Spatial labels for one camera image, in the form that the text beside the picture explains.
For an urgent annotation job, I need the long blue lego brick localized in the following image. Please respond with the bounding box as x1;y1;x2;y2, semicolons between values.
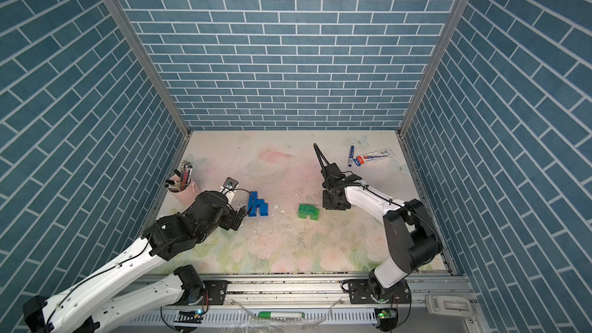
249;199;266;210

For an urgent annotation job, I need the long green lego brick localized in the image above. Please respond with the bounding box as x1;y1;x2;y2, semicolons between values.
298;204;319;216

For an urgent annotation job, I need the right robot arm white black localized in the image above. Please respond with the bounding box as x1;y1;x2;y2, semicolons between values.
321;163;443;299

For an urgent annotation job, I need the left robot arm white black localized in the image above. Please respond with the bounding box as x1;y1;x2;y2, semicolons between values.
23;191;248;332

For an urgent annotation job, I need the blue marker pen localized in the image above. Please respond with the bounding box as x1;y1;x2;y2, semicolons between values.
348;145;355;167

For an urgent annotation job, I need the pink pen bucket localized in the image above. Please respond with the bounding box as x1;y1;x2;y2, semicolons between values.
165;179;202;208

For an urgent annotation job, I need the bundle of pens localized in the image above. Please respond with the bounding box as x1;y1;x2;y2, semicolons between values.
172;160;193;190

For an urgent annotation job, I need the white toothpaste tube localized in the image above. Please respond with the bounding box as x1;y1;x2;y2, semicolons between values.
354;149;394;167

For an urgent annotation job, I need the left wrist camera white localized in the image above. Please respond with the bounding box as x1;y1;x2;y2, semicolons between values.
220;177;239;204

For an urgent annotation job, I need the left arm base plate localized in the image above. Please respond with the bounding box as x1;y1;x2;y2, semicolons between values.
203;280;229;306

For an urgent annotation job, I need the aluminium front rail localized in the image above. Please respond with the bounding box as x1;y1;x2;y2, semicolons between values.
92;273;477;329

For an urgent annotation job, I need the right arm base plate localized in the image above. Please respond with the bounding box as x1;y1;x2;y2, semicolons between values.
341;279;412;305

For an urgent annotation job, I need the green marker on rail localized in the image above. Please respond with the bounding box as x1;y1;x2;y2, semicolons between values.
257;311;305;320

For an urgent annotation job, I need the white plastic handle part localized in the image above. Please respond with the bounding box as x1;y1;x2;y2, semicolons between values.
425;294;474;319

